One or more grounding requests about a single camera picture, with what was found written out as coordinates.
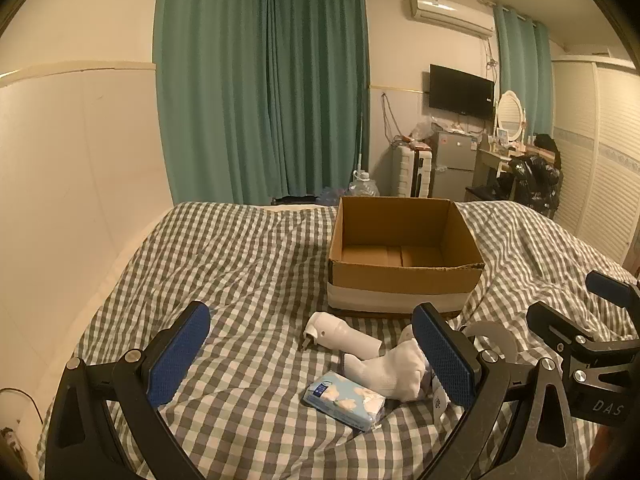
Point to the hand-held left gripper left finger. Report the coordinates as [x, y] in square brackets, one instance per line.
[180, 355]

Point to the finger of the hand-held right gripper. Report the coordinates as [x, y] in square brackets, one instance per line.
[555, 322]
[612, 287]

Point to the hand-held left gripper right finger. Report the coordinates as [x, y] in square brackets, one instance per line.
[442, 355]

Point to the white labelled tube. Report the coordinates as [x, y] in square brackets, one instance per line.
[439, 400]

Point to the clear tape roll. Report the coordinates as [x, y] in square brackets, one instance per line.
[502, 335]

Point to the white sock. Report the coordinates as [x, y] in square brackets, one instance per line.
[390, 370]

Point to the cardboard box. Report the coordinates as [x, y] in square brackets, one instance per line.
[395, 280]

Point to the blue tissue packet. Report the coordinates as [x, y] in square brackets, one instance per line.
[342, 397]

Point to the person's right forearm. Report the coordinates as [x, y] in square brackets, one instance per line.
[607, 442]

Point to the grey checkered blanket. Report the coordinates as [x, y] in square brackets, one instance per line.
[250, 285]

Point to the white louvered wardrobe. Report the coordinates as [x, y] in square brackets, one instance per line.
[595, 160]

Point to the black plastic bags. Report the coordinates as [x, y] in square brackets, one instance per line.
[535, 180]

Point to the dark seat stool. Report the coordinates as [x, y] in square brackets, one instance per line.
[482, 192]

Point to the black bag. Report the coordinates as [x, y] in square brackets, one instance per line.
[546, 143]

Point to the white dressing table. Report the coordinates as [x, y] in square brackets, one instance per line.
[492, 157]

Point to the white suitcase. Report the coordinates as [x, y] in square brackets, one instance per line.
[410, 172]

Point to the large clear water jug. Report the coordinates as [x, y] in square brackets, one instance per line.
[362, 186]

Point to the small silver fridge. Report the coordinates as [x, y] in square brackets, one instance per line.
[454, 165]

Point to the white mattress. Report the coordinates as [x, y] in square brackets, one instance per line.
[300, 206]

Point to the crushed clear plastic bottle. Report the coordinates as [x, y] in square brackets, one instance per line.
[334, 195]

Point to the dark bundle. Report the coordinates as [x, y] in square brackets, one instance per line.
[295, 199]

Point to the white oval mirror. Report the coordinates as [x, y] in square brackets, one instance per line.
[510, 112]

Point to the white pole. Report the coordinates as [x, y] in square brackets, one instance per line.
[360, 150]

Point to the clear plastic bag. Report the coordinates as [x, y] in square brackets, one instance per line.
[420, 131]

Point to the narrow green curtain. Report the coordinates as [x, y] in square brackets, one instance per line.
[522, 75]

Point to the wide green curtain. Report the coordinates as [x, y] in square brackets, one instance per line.
[250, 85]

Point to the white air conditioner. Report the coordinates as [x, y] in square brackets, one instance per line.
[450, 12]

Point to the black wall television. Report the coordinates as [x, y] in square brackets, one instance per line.
[460, 91]

